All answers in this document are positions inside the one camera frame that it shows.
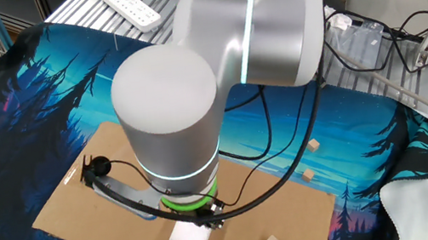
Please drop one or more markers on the forest print table mat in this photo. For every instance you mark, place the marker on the forest print table mat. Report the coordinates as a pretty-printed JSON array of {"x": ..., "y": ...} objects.
[{"x": 4, "y": 127}]

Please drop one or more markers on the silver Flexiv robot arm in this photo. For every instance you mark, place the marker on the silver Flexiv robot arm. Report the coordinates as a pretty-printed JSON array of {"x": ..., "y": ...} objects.
[{"x": 168, "y": 101}]

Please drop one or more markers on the clear plastic bag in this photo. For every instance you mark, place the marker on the clear plastic bag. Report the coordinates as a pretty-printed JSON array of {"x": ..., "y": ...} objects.
[{"x": 361, "y": 45}]

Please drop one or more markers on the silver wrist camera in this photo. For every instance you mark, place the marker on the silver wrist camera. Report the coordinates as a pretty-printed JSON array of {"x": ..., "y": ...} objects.
[{"x": 126, "y": 192}]

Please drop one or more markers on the crumpled white paper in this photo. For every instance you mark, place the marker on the crumpled white paper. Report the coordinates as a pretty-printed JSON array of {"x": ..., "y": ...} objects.
[{"x": 340, "y": 21}]

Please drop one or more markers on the brown cardboard sheet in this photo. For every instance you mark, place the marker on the brown cardboard sheet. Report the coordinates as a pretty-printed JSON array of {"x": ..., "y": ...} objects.
[{"x": 84, "y": 226}]

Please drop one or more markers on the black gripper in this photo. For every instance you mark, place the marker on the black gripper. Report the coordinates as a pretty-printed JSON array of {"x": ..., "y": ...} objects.
[{"x": 207, "y": 216}]

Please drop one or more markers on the dark aluminium framed cabinet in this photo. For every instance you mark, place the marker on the dark aluminium framed cabinet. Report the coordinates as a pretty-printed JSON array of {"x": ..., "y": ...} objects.
[{"x": 41, "y": 5}]

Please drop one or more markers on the white power strip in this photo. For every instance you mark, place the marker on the white power strip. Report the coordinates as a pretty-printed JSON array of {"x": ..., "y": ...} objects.
[{"x": 131, "y": 8}]

